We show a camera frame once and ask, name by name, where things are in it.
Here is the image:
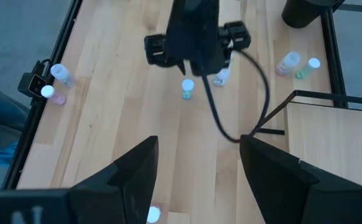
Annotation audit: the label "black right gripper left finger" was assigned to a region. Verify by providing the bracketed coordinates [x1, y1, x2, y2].
[68, 136, 159, 224]

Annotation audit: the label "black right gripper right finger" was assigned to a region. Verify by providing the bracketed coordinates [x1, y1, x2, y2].
[239, 135, 321, 224]

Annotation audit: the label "teal vial white cap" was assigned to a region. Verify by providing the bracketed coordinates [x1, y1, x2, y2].
[180, 78, 196, 100]

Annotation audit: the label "clear bottle white pills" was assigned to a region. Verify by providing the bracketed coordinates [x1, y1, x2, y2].
[212, 67, 232, 87]

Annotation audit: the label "clear bottle pink pills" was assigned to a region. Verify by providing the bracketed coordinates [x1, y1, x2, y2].
[275, 51, 302, 77]

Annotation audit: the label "green vial white cap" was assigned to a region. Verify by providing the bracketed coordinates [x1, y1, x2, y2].
[294, 57, 322, 80]

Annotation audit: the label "black round container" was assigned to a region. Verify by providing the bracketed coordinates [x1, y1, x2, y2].
[281, 0, 345, 29]

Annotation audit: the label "clear bottle translucent cap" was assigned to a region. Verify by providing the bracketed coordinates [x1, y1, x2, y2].
[49, 63, 77, 89]

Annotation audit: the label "person's leg in jeans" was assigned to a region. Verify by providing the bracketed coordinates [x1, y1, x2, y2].
[0, 80, 30, 167]

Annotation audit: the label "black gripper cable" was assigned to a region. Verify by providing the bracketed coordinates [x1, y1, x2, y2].
[201, 49, 271, 144]

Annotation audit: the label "wooden shelf black frame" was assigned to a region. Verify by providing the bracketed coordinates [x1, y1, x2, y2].
[251, 89, 362, 189]

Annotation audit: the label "black table-level camera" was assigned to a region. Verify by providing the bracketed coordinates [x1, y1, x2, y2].
[17, 58, 51, 98]

